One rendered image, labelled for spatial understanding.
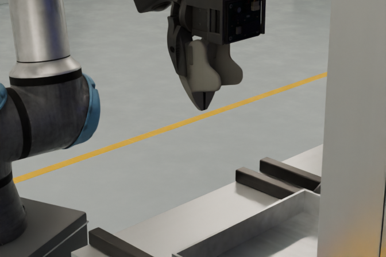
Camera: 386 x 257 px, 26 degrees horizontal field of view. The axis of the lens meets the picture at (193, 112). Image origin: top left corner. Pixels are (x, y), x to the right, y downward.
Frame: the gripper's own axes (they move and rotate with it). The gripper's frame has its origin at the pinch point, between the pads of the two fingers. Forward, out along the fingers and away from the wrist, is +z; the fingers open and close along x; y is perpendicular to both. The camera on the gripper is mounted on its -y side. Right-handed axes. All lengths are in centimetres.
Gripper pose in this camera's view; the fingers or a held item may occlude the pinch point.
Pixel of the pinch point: (198, 97)
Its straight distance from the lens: 100.1
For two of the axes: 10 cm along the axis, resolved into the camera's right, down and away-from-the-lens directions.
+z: 0.0, 9.4, 3.4
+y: 7.0, 2.4, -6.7
